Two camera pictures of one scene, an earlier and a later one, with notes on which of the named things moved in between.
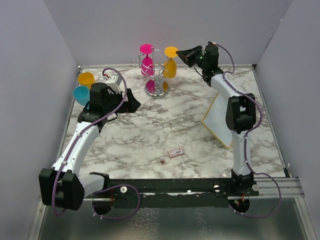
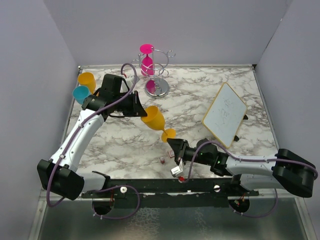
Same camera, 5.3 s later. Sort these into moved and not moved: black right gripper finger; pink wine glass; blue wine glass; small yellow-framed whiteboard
Moved: black right gripper finger
Not moved: small yellow-framed whiteboard; pink wine glass; blue wine glass
